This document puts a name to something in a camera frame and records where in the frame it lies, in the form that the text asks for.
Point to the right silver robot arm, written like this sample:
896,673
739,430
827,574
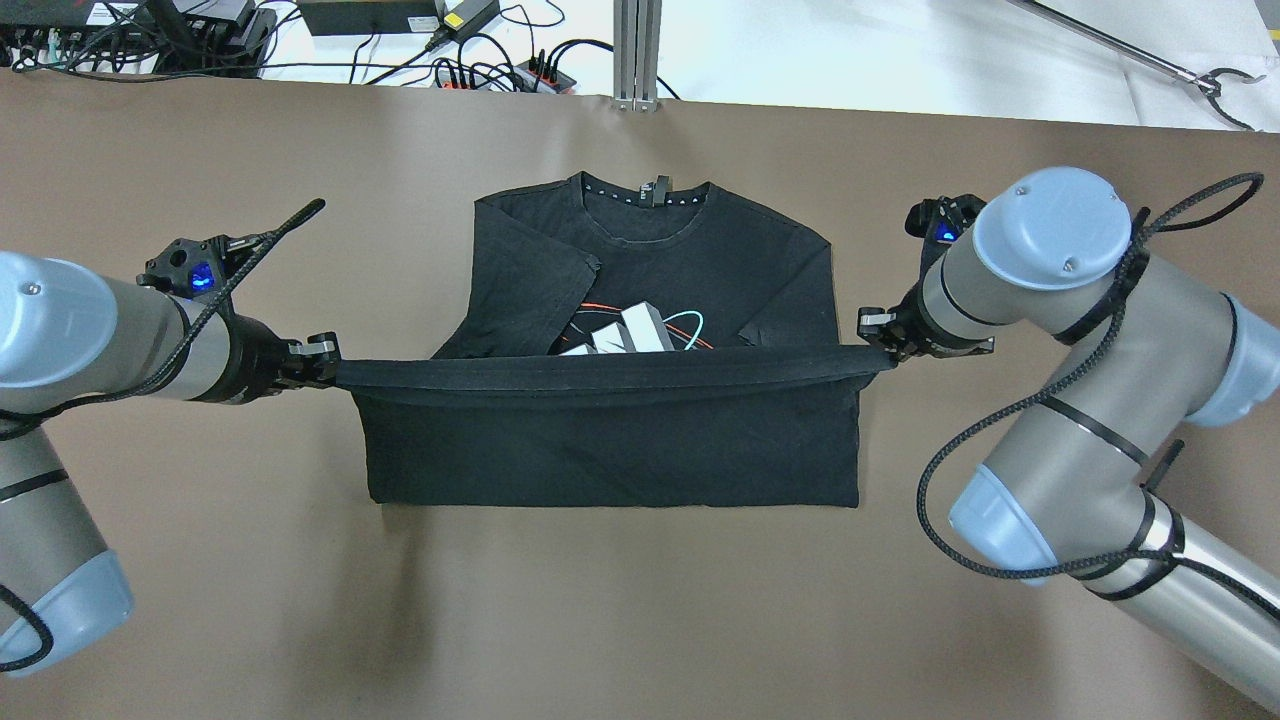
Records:
1064,481

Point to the yellow labelled power brick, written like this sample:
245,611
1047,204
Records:
460,22

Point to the black graphic t-shirt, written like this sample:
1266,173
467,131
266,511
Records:
620,353

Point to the red power strip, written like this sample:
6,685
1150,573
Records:
525,78

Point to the metal reacher grabber tool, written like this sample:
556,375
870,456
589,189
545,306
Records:
1208,84

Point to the black power adapter box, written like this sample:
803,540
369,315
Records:
351,18

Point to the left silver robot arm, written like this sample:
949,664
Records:
75,341

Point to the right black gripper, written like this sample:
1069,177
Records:
937,332

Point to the aluminium frame post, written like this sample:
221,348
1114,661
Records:
636,41

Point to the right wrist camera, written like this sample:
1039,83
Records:
939,224

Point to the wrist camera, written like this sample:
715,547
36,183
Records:
195,270
939,224

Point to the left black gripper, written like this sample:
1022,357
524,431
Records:
250,362

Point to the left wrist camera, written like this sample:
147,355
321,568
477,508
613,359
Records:
195,270

